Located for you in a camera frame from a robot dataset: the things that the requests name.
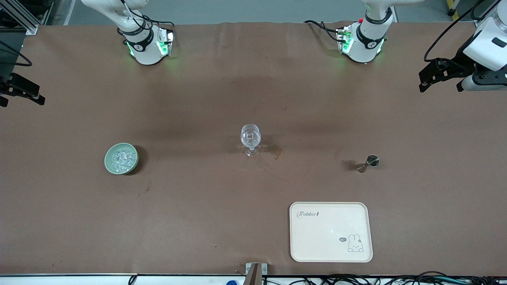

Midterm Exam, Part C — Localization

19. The metal jigger cup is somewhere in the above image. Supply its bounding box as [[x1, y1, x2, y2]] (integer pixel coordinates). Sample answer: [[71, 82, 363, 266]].
[[356, 154, 381, 173]]

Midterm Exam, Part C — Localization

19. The clear ice cubes pile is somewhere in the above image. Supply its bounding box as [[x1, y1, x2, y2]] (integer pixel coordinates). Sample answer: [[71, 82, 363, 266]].
[[111, 146, 137, 171]]

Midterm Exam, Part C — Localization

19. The clear wine glass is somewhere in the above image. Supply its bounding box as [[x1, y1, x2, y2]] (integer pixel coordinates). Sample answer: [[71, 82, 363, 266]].
[[240, 124, 262, 158]]

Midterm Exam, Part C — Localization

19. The green ceramic bowl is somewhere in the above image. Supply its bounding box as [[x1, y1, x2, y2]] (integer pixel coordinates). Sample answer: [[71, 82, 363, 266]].
[[104, 142, 139, 175]]

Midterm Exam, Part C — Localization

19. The brown table cover sheet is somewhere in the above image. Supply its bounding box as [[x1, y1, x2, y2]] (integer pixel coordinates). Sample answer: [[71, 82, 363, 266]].
[[0, 22, 507, 276]]

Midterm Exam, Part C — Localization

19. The cream rabbit print tray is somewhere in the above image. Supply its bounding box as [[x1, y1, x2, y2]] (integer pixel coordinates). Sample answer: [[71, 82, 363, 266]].
[[290, 202, 374, 263]]

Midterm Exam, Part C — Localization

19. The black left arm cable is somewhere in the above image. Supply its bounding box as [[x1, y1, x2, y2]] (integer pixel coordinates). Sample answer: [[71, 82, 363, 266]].
[[424, 0, 488, 63]]

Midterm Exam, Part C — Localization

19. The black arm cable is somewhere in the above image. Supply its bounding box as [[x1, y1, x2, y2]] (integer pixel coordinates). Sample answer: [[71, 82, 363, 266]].
[[0, 40, 32, 67], [424, 0, 488, 63]]

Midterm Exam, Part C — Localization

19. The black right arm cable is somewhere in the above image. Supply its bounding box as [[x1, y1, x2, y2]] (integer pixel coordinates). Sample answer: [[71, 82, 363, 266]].
[[0, 40, 32, 67]]

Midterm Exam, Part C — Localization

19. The black left base cable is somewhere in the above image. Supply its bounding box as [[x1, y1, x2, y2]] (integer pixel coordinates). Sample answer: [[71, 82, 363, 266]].
[[304, 20, 345, 42]]

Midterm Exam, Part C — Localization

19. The black base cable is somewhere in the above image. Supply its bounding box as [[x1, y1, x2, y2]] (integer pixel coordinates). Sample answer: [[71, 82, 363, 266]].
[[141, 14, 175, 33], [304, 20, 345, 42]]

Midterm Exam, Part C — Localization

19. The black right base cable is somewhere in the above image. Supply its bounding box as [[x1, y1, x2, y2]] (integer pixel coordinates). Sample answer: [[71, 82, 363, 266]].
[[141, 14, 175, 33]]

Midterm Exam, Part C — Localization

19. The black cable bundle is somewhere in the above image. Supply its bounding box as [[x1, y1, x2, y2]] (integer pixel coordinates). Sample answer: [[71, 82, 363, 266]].
[[261, 271, 507, 285]]

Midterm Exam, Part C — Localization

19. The grey metal mount bracket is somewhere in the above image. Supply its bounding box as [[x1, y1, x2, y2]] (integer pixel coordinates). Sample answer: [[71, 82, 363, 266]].
[[245, 262, 268, 285]]

